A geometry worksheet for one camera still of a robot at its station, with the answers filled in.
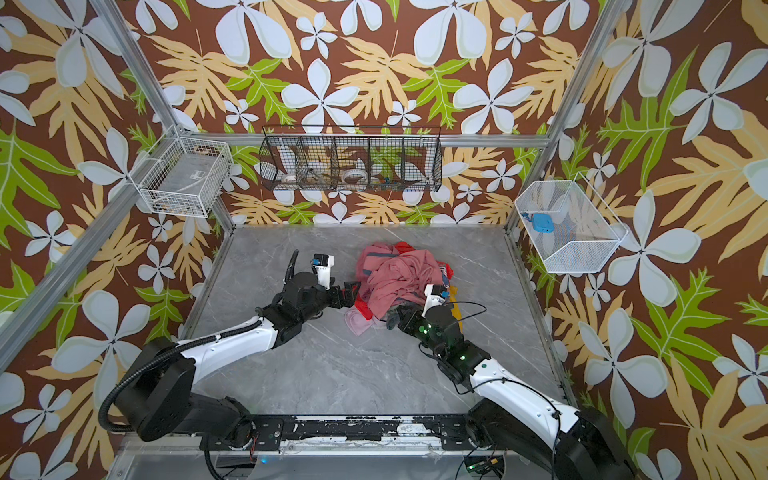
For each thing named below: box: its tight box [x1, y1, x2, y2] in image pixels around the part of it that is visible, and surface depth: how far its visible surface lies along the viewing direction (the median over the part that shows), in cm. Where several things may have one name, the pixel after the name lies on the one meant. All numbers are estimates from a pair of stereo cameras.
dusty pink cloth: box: [356, 243, 443, 320], surface depth 87 cm
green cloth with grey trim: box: [386, 307, 401, 330], surface depth 84 cm
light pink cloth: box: [344, 308, 384, 336], surface depth 95 cm
